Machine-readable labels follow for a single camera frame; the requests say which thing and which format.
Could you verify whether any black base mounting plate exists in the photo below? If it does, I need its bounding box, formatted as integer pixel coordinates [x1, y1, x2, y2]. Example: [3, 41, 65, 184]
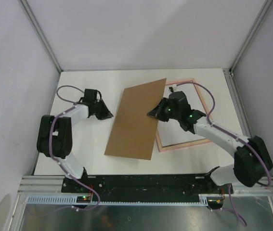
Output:
[61, 174, 234, 203]

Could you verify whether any purple cable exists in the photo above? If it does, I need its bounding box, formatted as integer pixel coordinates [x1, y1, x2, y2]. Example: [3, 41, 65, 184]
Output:
[27, 85, 101, 217]
[174, 81, 273, 227]

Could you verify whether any pink wooden picture frame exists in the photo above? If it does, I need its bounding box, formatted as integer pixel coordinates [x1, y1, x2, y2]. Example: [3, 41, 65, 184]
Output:
[155, 77, 215, 154]

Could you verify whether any aluminium frame rail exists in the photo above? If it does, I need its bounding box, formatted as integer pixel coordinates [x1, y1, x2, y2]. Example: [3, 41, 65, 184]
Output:
[18, 0, 63, 74]

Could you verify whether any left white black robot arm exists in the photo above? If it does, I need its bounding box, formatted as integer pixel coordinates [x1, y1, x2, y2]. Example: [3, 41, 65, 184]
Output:
[37, 89, 113, 193]

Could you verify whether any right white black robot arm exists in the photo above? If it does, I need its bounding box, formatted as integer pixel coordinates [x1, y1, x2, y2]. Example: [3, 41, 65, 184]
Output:
[147, 91, 273, 193]

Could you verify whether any white slotted cable duct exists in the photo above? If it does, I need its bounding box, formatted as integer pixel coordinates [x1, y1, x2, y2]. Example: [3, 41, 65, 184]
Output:
[25, 193, 223, 206]

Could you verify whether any brown cardboard backing board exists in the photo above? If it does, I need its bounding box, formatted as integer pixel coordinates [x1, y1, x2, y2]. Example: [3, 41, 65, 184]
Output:
[104, 78, 166, 160]

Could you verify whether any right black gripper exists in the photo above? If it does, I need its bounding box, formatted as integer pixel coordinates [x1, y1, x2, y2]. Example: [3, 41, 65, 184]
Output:
[148, 97, 181, 122]

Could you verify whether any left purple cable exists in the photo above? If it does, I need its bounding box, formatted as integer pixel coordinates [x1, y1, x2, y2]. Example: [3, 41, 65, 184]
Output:
[27, 85, 101, 217]

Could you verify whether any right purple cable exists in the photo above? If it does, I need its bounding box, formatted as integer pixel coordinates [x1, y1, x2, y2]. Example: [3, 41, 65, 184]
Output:
[174, 81, 273, 227]

